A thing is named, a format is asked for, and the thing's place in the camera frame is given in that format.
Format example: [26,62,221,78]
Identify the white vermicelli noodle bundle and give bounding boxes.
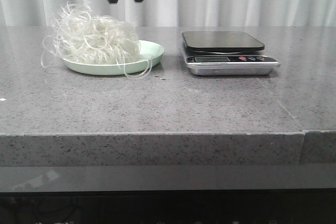
[42,2,153,79]

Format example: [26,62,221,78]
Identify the pale green round plate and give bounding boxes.
[64,40,164,78]

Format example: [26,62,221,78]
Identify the black silver kitchen scale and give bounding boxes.
[182,31,280,76]

